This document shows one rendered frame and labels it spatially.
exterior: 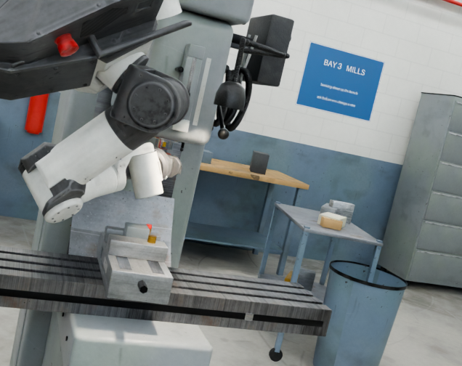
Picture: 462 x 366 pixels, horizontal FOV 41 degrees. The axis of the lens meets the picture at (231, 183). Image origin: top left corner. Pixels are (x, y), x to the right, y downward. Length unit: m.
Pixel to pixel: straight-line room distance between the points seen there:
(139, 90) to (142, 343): 0.68
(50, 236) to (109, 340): 0.63
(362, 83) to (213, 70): 5.19
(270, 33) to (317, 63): 4.52
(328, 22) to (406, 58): 1.00
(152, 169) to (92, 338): 0.41
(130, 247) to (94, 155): 0.50
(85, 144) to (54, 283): 0.52
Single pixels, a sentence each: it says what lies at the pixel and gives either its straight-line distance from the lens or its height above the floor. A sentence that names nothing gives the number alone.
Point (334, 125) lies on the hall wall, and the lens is 6.58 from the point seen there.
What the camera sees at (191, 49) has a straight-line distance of 1.51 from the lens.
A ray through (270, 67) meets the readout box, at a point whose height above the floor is 1.57.
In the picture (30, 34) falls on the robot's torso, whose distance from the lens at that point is 0.99.
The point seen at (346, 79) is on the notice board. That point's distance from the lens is 6.60.
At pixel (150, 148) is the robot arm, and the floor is 1.30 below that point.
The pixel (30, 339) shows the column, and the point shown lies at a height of 0.55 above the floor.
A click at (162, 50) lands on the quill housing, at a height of 1.52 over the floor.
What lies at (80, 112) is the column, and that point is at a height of 1.31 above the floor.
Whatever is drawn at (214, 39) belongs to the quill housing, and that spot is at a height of 1.58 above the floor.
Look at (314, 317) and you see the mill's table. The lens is 1.79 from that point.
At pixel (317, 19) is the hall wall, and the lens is 6.44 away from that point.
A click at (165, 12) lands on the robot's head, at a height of 1.58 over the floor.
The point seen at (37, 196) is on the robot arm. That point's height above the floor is 1.18.
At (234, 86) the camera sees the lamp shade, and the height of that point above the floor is 1.47.
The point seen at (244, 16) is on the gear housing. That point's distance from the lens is 1.55.
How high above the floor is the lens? 1.43
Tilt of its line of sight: 7 degrees down
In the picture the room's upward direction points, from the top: 13 degrees clockwise
